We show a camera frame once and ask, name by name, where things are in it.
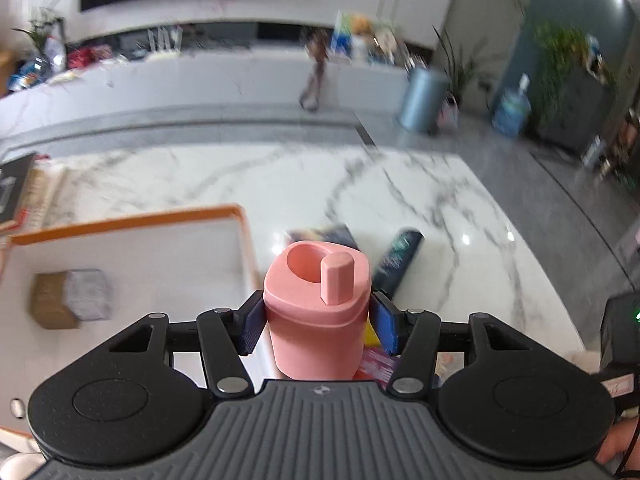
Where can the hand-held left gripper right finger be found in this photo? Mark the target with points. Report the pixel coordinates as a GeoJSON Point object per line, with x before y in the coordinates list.
{"type": "Point", "coordinates": [385, 326]}

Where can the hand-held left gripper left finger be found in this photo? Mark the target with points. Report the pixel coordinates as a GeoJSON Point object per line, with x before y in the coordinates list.
{"type": "Point", "coordinates": [252, 326]}

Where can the pink plastic cup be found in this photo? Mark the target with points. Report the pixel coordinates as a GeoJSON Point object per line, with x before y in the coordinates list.
{"type": "Point", "coordinates": [310, 335]}

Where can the orange cardboard box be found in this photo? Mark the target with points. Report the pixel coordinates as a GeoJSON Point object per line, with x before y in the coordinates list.
{"type": "Point", "coordinates": [150, 280]}

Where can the person's right hand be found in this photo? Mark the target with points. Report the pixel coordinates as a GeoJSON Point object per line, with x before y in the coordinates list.
{"type": "Point", "coordinates": [617, 442]}

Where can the red yellow packet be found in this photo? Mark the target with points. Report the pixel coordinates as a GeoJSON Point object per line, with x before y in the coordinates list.
{"type": "Point", "coordinates": [375, 366]}

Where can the dark cylindrical can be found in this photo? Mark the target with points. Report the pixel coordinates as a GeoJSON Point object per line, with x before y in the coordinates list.
{"type": "Point", "coordinates": [400, 256]}

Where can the dark illustrated card box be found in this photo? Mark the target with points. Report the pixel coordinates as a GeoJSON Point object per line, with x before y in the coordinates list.
{"type": "Point", "coordinates": [330, 235]}

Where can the small brown grey box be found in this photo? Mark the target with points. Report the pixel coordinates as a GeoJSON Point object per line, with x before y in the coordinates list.
{"type": "Point", "coordinates": [70, 295]}

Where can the grey metal trash can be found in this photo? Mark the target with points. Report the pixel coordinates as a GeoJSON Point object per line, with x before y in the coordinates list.
{"type": "Point", "coordinates": [422, 100]}

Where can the beige book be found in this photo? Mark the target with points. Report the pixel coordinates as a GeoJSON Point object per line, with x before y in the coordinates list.
{"type": "Point", "coordinates": [42, 192]}

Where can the blue water jug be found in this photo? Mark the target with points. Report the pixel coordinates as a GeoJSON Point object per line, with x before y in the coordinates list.
{"type": "Point", "coordinates": [511, 110]}

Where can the white marble television cabinet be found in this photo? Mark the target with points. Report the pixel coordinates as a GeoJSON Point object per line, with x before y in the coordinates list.
{"type": "Point", "coordinates": [200, 80]}

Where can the tall leafy potted plant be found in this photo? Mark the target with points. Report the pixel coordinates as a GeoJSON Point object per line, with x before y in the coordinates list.
{"type": "Point", "coordinates": [460, 70]}

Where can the large green plant on stand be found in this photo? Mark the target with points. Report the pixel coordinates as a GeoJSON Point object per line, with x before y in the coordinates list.
{"type": "Point", "coordinates": [560, 60]}

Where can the colourful painting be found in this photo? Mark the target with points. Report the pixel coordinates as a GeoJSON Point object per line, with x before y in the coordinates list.
{"type": "Point", "coordinates": [350, 35]}

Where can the white router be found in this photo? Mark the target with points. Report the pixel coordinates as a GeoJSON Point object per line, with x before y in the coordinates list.
{"type": "Point", "coordinates": [165, 42]}

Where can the red gift box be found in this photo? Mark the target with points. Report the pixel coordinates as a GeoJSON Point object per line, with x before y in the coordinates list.
{"type": "Point", "coordinates": [90, 56]}

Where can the blue snack bag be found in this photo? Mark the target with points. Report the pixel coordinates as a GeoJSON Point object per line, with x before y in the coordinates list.
{"type": "Point", "coordinates": [30, 74]}

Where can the green plant in glass vase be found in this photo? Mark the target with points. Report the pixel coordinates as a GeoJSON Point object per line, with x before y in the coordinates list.
{"type": "Point", "coordinates": [50, 42]}

